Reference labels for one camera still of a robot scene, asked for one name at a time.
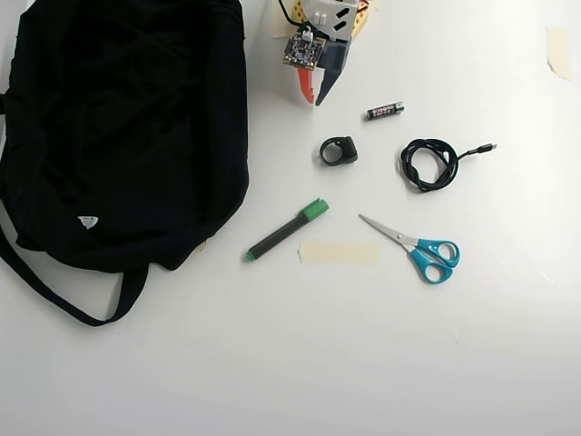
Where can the long beige masking tape strip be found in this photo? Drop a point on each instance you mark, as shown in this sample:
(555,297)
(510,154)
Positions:
(340,253)

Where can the small beige tape piece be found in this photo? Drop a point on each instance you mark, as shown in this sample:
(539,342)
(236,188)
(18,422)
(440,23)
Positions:
(375,4)
(201,246)

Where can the black fabric bag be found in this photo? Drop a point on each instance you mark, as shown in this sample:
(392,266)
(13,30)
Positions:
(113,136)

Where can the white and navy gripper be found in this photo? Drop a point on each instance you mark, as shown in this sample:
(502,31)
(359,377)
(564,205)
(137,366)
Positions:
(335,68)

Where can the bare camera circuit board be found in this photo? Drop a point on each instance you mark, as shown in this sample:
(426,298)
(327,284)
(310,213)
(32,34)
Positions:
(303,52)

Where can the black AA battery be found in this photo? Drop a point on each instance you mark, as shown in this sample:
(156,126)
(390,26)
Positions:
(383,111)

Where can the green and black marker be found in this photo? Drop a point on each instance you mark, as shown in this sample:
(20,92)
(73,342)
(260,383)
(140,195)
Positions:
(281,231)

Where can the torn beige masking tape strip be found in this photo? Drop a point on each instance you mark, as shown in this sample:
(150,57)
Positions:
(559,50)

